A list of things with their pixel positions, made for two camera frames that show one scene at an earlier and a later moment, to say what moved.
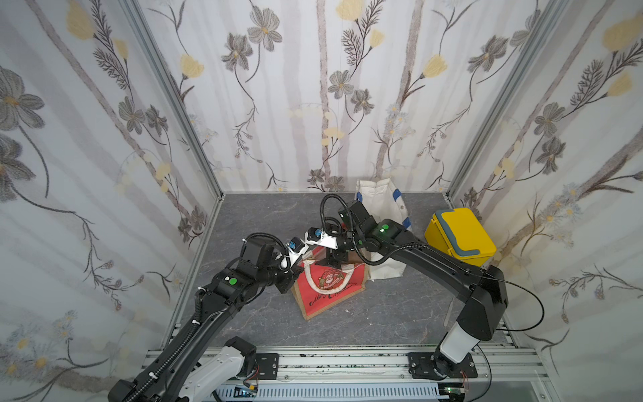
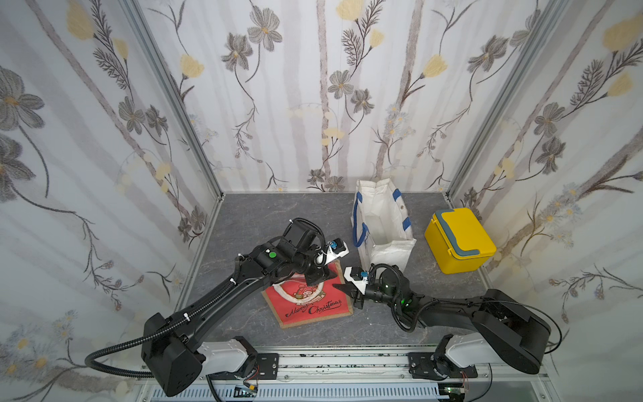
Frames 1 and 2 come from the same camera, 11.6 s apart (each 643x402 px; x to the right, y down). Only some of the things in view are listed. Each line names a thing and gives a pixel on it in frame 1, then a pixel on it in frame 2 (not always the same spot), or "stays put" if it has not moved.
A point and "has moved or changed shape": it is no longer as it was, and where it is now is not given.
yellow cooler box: [459, 233] stays put
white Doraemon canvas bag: [381, 200] stays put
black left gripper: [290, 278] → [321, 276]
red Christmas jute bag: [318, 287] has moved or changed shape
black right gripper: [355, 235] → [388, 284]
